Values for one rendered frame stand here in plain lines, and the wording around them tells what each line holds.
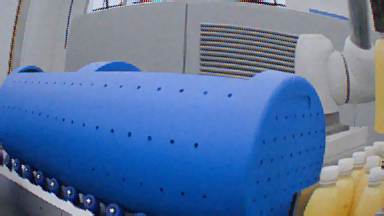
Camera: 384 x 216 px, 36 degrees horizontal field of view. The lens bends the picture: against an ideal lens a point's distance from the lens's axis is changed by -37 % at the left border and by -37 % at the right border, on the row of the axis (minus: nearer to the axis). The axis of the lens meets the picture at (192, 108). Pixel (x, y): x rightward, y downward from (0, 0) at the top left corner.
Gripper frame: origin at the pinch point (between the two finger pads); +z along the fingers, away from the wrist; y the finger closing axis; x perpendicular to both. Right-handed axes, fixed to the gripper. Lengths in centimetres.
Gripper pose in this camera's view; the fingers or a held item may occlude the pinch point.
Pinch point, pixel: (380, 18)
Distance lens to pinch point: 120.2
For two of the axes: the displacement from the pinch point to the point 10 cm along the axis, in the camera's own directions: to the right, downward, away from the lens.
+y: -6.5, 0.6, -7.6
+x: 7.6, 0.8, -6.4
